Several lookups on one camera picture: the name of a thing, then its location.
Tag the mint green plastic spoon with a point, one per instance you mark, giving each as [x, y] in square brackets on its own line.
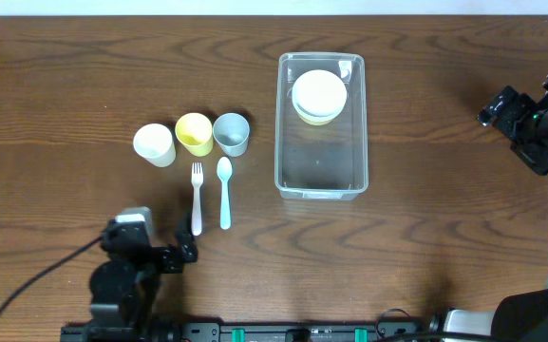
[224, 173]

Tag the white plastic cup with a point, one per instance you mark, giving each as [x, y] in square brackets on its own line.
[154, 142]

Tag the clear plastic container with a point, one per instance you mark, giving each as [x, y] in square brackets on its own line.
[325, 162]

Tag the white plastic fork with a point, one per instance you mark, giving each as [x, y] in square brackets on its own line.
[197, 179]

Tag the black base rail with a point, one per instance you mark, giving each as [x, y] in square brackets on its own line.
[273, 332]

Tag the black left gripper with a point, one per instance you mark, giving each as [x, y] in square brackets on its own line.
[160, 256]

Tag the white plastic bowl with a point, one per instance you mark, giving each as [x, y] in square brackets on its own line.
[320, 93]

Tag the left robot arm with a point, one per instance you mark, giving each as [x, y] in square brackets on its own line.
[124, 288]

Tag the yellow plastic bowl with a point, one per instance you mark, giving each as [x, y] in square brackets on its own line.
[308, 118]

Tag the yellow plastic cup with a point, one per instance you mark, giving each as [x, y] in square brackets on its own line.
[195, 133]

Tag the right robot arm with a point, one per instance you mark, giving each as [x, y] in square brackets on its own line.
[519, 317]

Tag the grey plastic cup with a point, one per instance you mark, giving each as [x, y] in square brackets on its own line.
[231, 131]

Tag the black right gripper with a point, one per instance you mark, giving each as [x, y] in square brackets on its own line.
[511, 124]

